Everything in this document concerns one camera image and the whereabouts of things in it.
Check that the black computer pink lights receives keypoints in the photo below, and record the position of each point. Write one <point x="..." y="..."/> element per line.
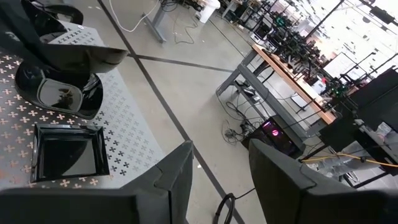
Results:
<point x="273" y="137"/>

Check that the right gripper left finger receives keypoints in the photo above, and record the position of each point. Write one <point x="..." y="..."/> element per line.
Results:
<point x="168" y="193"/>

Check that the black equipment rack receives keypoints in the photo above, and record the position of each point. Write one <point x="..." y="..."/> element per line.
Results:
<point x="248" y="12"/>

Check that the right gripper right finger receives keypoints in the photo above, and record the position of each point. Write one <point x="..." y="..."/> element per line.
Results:
<point x="286" y="193"/>

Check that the white bin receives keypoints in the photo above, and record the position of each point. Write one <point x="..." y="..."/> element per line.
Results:
<point x="208" y="9"/>

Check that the wood top grey table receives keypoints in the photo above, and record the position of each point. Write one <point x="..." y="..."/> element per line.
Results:
<point x="264" y="93"/>

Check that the grey perforated metal shelf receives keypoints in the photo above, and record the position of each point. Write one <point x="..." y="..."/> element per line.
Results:
<point x="124" y="130"/>

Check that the small square black plate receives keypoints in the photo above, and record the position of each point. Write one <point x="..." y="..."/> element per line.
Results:
<point x="68" y="155"/>

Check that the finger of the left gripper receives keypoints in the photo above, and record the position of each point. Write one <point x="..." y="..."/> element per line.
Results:
<point x="15" y="28"/>

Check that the leaf-shaped black plate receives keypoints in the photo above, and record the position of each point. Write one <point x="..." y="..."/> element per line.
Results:
<point x="93" y="57"/>

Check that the round black pot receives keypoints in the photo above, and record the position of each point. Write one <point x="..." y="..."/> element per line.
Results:
<point x="59" y="95"/>

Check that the black robot rig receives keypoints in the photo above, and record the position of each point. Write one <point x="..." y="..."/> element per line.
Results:
<point x="295" y="46"/>

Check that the grey metal table base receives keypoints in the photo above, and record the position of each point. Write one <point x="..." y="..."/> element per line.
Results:
<point x="158" y="18"/>

